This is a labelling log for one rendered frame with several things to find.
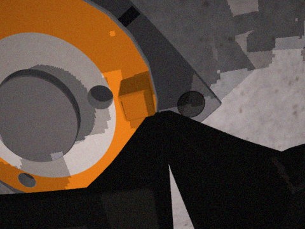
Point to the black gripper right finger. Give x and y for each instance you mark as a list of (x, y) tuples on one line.
[(226, 182)]

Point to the orange round plate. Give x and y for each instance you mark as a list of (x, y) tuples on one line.
[(83, 45)]

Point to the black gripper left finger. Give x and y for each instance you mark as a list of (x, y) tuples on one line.
[(133, 192)]

